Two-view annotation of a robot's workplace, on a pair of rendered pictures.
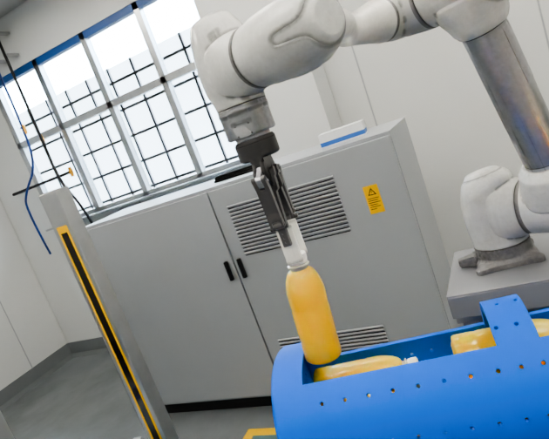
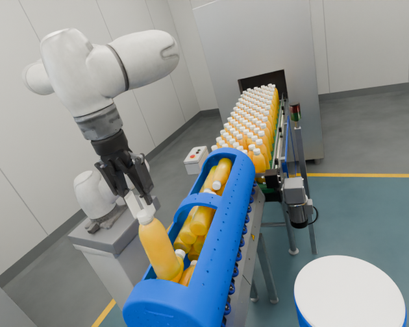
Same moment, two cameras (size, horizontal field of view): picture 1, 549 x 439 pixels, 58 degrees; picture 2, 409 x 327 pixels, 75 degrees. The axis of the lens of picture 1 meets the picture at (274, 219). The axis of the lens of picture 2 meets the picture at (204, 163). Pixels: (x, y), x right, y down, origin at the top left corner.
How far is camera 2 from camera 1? 0.84 m
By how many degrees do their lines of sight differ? 78
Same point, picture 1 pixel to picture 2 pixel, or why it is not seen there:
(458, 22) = not seen: hidden behind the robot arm
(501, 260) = (113, 216)
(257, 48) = (151, 58)
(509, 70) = not seen: hidden behind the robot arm
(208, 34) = (86, 44)
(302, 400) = (196, 292)
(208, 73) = (93, 76)
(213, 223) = not seen: outside the picture
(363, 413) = (216, 268)
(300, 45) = (174, 60)
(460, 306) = (119, 244)
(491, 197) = (100, 184)
